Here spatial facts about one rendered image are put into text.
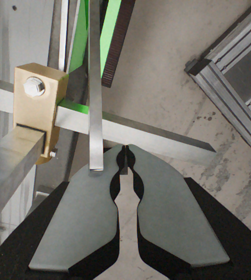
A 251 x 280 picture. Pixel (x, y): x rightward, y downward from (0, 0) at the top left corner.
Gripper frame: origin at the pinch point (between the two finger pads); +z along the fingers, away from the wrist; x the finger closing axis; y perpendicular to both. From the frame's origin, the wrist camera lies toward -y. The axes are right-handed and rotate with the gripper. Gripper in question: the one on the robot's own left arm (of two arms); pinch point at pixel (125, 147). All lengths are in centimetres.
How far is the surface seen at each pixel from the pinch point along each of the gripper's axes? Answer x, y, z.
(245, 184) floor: 95, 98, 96
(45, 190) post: -21.4, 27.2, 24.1
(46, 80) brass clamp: -8.9, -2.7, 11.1
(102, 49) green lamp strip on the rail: -3.6, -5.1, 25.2
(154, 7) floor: 16, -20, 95
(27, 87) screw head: -10.8, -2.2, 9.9
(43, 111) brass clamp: -10.2, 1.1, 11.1
